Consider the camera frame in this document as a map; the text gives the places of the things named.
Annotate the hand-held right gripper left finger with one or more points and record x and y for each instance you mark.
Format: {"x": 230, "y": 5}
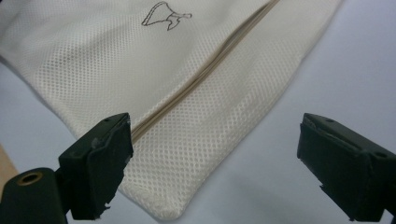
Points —
{"x": 99, "y": 168}

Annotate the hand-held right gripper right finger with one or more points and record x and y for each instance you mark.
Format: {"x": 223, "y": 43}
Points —
{"x": 345, "y": 168}

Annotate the white mesh laundry bag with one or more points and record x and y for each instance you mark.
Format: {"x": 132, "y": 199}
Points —
{"x": 93, "y": 62}

